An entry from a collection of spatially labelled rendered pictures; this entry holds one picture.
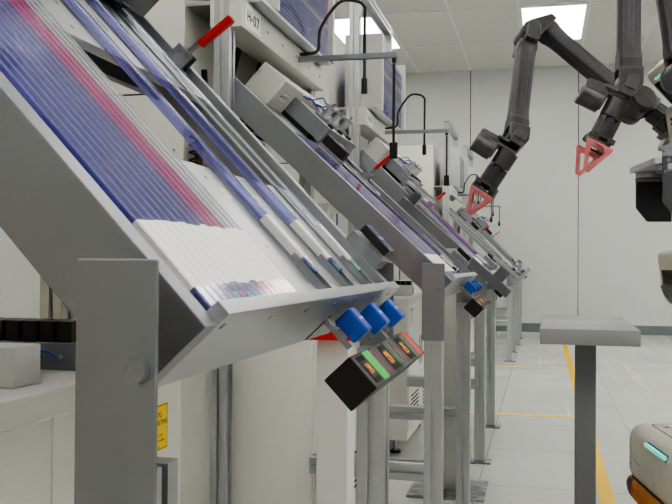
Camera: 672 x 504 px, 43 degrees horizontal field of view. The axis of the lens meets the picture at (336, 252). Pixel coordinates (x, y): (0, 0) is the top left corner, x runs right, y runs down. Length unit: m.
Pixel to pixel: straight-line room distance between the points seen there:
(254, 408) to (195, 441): 0.17
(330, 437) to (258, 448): 0.50
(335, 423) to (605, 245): 8.57
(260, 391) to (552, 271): 8.13
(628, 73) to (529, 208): 7.79
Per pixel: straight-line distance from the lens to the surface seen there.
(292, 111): 2.39
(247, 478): 2.11
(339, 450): 1.61
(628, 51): 2.32
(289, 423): 2.05
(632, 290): 10.08
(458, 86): 10.28
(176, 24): 2.20
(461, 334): 2.66
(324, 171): 2.01
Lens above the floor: 0.76
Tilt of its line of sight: 1 degrees up
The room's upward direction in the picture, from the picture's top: straight up
